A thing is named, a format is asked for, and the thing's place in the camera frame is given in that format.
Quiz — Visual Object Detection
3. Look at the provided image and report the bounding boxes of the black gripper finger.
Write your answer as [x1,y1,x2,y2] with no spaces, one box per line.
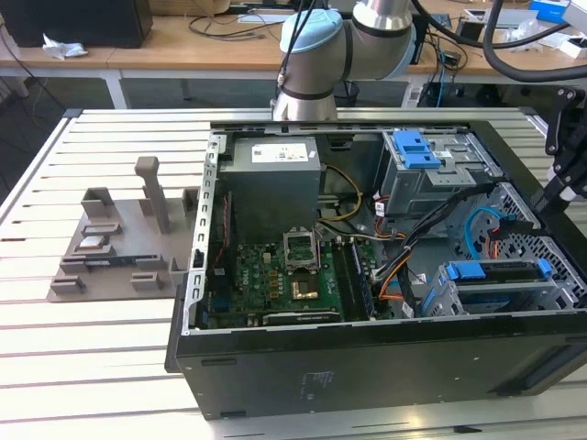
[539,85,578,215]

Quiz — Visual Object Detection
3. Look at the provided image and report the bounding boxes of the hard disk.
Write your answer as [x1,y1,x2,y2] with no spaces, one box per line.
[420,258,552,318]

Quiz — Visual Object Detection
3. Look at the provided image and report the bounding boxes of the grey metal disk bay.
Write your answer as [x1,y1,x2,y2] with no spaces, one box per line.
[419,258,587,318]

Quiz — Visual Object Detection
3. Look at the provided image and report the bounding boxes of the white open box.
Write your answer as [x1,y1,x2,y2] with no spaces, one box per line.
[537,30,587,61]

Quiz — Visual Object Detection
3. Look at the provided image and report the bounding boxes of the clear plastic bags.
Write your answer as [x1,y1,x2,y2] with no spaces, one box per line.
[496,19,552,52]

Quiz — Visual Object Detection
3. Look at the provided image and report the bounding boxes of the blue cardboard box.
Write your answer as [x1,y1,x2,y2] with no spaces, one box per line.
[528,0,575,25]

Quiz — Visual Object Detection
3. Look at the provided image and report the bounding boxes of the grey flat tray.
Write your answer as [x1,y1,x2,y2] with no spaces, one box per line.
[461,7,538,31]

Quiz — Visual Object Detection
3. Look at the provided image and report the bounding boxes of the small black open box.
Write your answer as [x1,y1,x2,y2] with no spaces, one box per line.
[454,20,485,46]

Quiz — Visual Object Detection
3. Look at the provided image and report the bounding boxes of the white power strip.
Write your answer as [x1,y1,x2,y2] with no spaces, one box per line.
[403,83,424,110]

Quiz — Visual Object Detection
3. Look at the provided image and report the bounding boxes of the blue plastic drive latch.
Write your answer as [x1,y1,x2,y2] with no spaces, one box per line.
[393,130,444,171]

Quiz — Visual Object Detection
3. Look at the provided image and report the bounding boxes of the black tower box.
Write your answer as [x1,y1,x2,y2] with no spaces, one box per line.
[410,12,431,66]

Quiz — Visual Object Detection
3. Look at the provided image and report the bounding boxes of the grey optical drive cage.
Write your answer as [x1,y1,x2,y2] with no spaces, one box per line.
[379,129,505,222]

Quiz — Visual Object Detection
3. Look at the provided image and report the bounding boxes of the installed RAM sticks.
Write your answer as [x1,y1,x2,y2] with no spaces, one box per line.
[349,239,378,321]

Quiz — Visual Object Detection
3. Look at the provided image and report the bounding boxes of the metal socket cover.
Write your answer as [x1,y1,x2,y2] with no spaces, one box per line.
[283,225,318,245]

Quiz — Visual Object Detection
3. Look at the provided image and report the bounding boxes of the CPU socket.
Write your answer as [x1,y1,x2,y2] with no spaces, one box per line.
[282,231,321,276]

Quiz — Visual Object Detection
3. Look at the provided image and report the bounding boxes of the grey power supply unit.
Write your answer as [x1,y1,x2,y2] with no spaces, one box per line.
[216,135,323,245]

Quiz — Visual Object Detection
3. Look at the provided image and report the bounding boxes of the gold chipset heatsink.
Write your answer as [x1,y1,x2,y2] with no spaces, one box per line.
[290,279,320,302]

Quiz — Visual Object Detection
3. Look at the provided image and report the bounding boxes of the black open PC case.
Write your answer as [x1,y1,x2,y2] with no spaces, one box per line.
[163,105,587,422]

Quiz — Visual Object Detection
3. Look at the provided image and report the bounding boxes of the black graphics card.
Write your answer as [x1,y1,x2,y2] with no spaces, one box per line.
[260,310,343,327]

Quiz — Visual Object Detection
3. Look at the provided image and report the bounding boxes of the green motherboard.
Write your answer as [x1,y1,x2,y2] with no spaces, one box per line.
[205,237,396,329]

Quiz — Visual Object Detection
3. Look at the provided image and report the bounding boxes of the grey-brown parts rack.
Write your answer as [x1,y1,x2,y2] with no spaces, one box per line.
[47,155,201,303]

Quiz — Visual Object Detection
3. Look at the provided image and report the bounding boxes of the blue RAM stick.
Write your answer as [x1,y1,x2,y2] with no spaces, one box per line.
[84,257,138,269]

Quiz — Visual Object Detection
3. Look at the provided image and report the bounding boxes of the large black box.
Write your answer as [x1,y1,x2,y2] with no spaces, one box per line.
[0,0,155,50]

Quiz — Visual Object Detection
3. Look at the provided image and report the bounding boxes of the silver CPU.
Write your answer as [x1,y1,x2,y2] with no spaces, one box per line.
[78,235,110,252]

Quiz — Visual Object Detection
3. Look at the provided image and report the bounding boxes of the crumpled white paper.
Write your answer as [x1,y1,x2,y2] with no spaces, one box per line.
[41,31,89,61]

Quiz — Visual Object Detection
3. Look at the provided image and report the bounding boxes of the thick black arm hose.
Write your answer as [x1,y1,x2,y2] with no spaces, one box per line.
[410,0,587,86]

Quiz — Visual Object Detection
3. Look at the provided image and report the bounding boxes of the black wire connector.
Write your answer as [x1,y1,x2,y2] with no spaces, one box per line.
[496,214,543,236]

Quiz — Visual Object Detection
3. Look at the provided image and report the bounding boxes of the light blue data wire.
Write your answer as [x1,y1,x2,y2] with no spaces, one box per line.
[461,205,502,263]

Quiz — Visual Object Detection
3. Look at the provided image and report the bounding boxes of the black wire bundle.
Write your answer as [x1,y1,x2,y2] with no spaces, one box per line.
[397,181,497,318]

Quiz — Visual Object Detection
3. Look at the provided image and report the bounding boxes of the yellow power wires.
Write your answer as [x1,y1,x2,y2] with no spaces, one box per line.
[319,163,364,226]

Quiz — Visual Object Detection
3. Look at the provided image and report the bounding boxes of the orange wires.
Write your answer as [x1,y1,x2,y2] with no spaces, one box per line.
[376,231,415,304]

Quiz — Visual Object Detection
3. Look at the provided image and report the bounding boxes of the thin black desk cable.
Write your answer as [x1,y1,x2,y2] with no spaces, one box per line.
[187,15,272,41]

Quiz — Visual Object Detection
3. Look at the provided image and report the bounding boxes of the red thin wire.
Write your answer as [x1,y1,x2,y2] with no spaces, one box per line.
[212,192,231,272]

